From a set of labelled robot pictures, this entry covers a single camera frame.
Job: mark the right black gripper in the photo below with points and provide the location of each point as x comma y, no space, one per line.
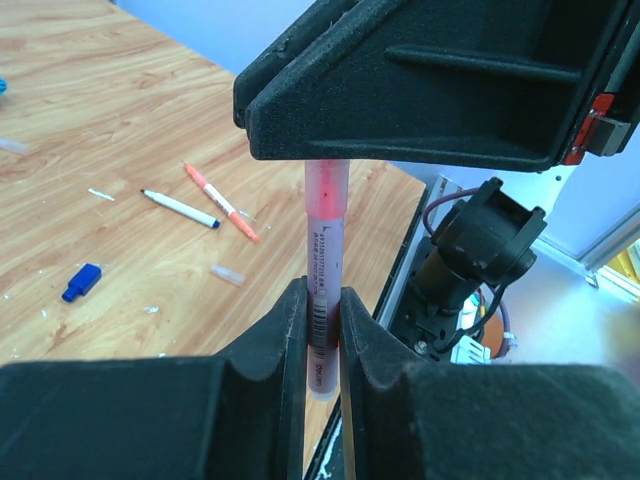
505,85

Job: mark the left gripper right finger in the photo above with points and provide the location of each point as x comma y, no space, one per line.
407,418

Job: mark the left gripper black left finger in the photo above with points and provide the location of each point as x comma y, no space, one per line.
237,414

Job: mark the small clear pen cap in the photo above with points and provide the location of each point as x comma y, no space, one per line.
228,275

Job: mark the pink marker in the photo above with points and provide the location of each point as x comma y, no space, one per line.
326,195

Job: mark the blue white pen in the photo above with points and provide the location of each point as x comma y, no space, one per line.
181,208

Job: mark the orange pen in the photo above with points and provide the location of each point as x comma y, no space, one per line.
231,212

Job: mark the blue pen cap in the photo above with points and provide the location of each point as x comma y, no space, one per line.
82,282

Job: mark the white paper scrap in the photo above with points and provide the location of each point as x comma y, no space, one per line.
101,195

